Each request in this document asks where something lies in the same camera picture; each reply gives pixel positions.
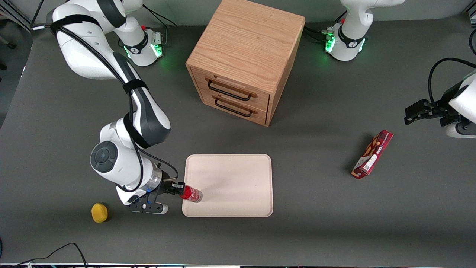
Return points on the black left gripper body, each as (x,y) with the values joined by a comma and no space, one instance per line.
(443,108)

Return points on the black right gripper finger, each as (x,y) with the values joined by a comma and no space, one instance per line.
(178,184)
(177,191)

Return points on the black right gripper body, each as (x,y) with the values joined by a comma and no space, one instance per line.
(167,186)

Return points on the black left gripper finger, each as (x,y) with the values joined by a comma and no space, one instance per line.
(420,116)
(418,107)

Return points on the red coke bottle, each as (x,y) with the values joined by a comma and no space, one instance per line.
(192,194)

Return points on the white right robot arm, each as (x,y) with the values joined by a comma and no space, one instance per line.
(148,111)

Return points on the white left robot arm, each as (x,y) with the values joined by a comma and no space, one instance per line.
(349,41)

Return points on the beige plastic tray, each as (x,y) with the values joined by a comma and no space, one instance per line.
(232,182)

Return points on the red snack box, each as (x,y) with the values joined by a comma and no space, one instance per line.
(373,154)

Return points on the yellow sponge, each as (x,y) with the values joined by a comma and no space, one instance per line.
(99,213)

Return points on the wooden drawer cabinet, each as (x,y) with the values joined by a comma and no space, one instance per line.
(245,44)

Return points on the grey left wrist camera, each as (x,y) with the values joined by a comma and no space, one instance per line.
(461,131)

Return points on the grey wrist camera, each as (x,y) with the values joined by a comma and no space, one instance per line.
(148,207)
(461,131)

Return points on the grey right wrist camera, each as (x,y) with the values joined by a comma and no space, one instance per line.
(148,207)

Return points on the aluminium frame profile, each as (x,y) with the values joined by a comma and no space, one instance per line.
(472,16)
(15,16)

